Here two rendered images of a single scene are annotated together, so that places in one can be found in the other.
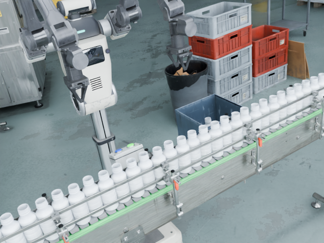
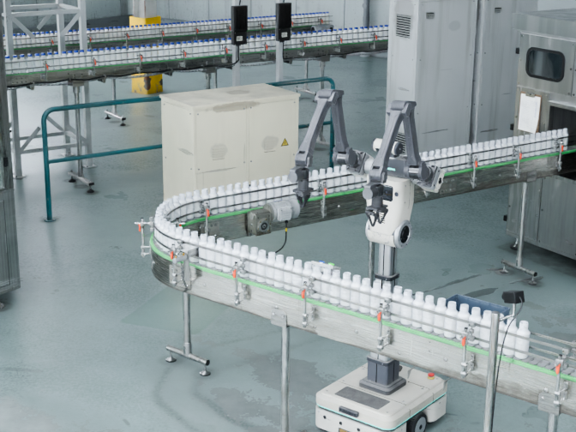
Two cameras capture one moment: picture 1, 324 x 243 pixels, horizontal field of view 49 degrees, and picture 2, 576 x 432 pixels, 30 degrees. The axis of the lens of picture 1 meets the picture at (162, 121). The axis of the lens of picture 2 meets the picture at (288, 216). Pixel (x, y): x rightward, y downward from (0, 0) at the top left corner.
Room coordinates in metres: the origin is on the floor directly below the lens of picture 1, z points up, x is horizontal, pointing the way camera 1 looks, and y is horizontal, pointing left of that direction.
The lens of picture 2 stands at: (-0.97, -4.53, 3.01)
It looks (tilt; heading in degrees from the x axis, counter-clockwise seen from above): 17 degrees down; 66
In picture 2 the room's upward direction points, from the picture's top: 1 degrees clockwise
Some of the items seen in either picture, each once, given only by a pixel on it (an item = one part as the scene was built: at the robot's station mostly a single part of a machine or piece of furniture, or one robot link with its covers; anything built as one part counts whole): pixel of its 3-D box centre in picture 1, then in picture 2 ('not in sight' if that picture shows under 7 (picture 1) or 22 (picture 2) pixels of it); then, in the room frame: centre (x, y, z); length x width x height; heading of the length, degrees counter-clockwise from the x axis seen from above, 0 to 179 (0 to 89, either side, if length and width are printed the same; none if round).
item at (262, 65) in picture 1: (259, 58); not in sight; (4.28, -1.33, 0.33); 0.61 x 0.41 x 0.22; 121
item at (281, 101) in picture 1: (280, 107); (441, 315); (1.56, -0.59, 1.08); 0.06 x 0.06 x 0.17
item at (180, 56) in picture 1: (182, 59); (375, 217); (1.44, -0.12, 1.44); 0.07 x 0.07 x 0.09; 28
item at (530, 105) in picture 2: not in sight; (528, 112); (4.29, 2.54, 1.22); 0.23 x 0.04 x 0.32; 100
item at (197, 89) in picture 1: (189, 95); not in sight; (3.50, -0.33, 0.32); 0.45 x 0.45 x 0.64
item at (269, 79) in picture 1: (259, 74); not in sight; (4.27, -1.33, 0.11); 0.61 x 0.41 x 0.22; 121
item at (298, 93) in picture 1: (296, 99); (463, 321); (1.61, -0.69, 1.08); 0.06 x 0.06 x 0.17
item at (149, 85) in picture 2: not in sight; (146, 54); (3.46, 10.67, 0.55); 0.40 x 0.38 x 1.10; 28
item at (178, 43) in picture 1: (177, 41); (377, 201); (1.46, -0.11, 1.51); 0.10 x 0.07 x 0.07; 28
